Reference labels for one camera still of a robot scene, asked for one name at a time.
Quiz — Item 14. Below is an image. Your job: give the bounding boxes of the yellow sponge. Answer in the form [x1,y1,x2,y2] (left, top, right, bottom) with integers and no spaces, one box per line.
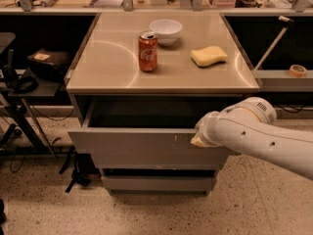
[191,46,228,67]

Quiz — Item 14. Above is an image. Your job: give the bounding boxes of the grey top drawer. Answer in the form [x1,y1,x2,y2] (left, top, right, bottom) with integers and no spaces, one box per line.
[69,97,234,169]

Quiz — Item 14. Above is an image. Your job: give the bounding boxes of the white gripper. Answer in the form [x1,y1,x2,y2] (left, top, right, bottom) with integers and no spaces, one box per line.
[191,112,220,148]

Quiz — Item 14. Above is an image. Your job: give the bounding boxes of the black side table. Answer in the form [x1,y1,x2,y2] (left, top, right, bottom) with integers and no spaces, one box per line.
[0,31,65,159]

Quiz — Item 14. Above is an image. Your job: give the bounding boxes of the grey drawer cabinet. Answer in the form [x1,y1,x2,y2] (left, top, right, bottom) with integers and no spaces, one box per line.
[64,10,262,197]

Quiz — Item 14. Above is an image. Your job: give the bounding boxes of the grey drawer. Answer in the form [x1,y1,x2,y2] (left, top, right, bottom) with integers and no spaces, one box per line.
[102,176,216,192]
[69,97,234,169]

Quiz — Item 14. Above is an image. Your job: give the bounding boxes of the tape roll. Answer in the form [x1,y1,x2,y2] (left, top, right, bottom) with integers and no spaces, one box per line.
[289,65,307,78]

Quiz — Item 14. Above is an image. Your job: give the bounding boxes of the black box with label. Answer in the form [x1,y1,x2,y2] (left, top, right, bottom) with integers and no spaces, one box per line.
[26,48,71,82]

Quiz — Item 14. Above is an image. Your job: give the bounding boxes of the red cola can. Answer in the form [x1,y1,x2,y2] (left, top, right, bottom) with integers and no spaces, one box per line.
[138,30,157,71]

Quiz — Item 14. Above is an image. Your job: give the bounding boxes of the grey bottom drawer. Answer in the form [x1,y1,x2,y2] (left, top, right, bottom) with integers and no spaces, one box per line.
[102,176,216,192]

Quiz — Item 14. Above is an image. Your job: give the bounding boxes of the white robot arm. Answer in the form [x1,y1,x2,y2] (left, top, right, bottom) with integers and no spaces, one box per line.
[191,97,313,179]

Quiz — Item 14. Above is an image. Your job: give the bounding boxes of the black headphones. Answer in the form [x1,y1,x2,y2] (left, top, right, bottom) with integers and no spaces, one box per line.
[9,76,38,93]

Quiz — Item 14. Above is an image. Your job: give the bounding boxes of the white bowl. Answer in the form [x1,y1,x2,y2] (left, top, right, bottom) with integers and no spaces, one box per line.
[150,19,182,46]

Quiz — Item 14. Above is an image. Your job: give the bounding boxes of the grey-handled stick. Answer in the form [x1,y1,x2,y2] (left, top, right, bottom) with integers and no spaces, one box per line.
[253,16,294,71]

